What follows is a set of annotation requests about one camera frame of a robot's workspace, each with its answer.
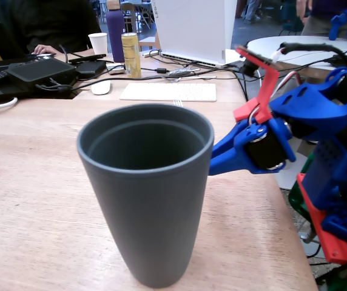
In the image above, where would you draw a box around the blue gripper body black motor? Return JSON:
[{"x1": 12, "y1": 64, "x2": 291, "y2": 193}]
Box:
[{"x1": 245, "y1": 117, "x2": 297, "y2": 167}]

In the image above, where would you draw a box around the blue moving gripper finger with red tip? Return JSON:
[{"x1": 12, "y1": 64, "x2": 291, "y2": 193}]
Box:
[{"x1": 208, "y1": 122, "x2": 285, "y2": 176}]

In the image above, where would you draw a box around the blue fixed gripper finger with red tip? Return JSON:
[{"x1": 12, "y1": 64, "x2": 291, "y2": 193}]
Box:
[{"x1": 212, "y1": 118, "x2": 249, "y2": 152}]

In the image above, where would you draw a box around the bystander hand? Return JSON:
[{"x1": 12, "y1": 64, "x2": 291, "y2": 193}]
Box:
[{"x1": 31, "y1": 44, "x2": 56, "y2": 56}]

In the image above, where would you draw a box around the white keyboard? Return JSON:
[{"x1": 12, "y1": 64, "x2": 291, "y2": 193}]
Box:
[{"x1": 118, "y1": 82, "x2": 218, "y2": 102}]

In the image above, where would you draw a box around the crumpled foil wrapper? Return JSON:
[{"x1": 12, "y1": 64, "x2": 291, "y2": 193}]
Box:
[{"x1": 167, "y1": 67, "x2": 201, "y2": 78}]

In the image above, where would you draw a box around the gray plastic cup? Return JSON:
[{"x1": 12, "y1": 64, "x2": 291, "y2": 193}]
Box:
[{"x1": 76, "y1": 103, "x2": 215, "y2": 289}]

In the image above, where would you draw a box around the white open laptop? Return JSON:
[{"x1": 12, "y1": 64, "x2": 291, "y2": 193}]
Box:
[{"x1": 151, "y1": 0, "x2": 238, "y2": 69}]

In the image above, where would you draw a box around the yellow drink can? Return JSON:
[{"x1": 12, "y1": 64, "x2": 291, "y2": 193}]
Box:
[{"x1": 121, "y1": 32, "x2": 143, "y2": 79}]

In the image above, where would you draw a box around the person in purple shirt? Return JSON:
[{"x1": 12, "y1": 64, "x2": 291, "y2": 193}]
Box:
[{"x1": 296, "y1": 0, "x2": 347, "y2": 38}]

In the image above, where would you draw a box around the white computer mouse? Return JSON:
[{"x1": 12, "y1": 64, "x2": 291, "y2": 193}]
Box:
[{"x1": 90, "y1": 80, "x2": 112, "y2": 96}]

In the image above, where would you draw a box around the purple water bottle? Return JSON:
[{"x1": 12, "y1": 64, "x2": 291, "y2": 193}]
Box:
[{"x1": 106, "y1": 0, "x2": 127, "y2": 64}]

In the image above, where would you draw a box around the black power adapter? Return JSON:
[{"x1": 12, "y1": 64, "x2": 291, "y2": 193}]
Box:
[{"x1": 75, "y1": 59, "x2": 107, "y2": 78}]

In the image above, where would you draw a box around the white paper cup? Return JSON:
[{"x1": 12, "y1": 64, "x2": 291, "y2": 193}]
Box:
[{"x1": 87, "y1": 32, "x2": 109, "y2": 56}]

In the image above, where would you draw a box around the black phone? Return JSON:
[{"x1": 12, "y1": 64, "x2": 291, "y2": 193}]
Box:
[{"x1": 68, "y1": 53, "x2": 107, "y2": 64}]

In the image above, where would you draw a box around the black box device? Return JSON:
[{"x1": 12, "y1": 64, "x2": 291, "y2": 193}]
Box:
[{"x1": 6, "y1": 57, "x2": 78, "y2": 89}]

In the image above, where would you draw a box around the person in black shirt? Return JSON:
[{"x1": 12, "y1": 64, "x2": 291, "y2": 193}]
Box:
[{"x1": 6, "y1": 0, "x2": 102, "y2": 56}]

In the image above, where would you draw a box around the long black table cable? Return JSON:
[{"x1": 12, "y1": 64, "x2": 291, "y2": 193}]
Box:
[{"x1": 72, "y1": 67, "x2": 238, "y2": 92}]

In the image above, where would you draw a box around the black camera cable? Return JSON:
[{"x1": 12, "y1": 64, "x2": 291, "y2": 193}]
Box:
[{"x1": 278, "y1": 41, "x2": 347, "y2": 71}]

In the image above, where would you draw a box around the red robot base plate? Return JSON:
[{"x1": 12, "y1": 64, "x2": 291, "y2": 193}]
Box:
[{"x1": 296, "y1": 172, "x2": 347, "y2": 265}]

